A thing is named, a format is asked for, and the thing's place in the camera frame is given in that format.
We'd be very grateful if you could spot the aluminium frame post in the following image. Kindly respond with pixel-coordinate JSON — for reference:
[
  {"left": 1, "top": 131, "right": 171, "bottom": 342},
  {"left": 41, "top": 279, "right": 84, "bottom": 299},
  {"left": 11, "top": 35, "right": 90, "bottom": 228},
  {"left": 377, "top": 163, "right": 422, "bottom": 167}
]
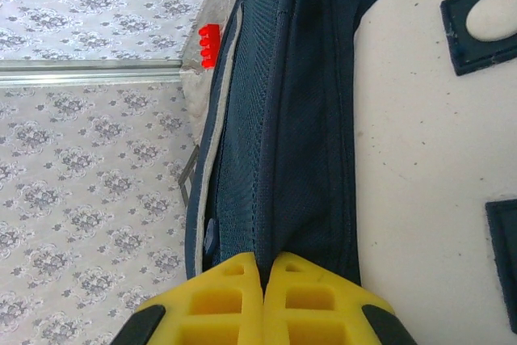
[{"left": 0, "top": 58, "right": 183, "bottom": 88}]

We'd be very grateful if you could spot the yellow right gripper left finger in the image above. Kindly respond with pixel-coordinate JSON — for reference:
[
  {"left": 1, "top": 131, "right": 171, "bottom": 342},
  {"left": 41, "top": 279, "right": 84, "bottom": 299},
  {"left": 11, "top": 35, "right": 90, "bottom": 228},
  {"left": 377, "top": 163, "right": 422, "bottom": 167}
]
[{"left": 120, "top": 251, "right": 267, "bottom": 345}]

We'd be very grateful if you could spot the red toy brick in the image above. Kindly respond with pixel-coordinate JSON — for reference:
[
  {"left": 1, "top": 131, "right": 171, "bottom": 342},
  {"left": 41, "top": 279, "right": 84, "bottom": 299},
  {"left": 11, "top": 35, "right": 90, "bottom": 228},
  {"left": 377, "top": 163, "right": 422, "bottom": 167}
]
[{"left": 197, "top": 23, "right": 223, "bottom": 69}]

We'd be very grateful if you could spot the navy blue white backpack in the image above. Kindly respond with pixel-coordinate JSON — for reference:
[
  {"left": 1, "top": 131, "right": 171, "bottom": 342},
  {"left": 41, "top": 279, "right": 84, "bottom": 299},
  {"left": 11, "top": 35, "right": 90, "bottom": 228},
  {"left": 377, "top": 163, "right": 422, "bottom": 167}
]
[{"left": 183, "top": 0, "right": 517, "bottom": 345}]

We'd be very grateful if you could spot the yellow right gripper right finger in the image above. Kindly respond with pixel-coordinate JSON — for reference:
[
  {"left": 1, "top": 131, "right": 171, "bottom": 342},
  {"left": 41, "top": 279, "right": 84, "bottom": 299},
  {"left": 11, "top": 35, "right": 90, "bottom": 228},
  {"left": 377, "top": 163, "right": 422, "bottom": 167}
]
[{"left": 263, "top": 250, "right": 418, "bottom": 345}]

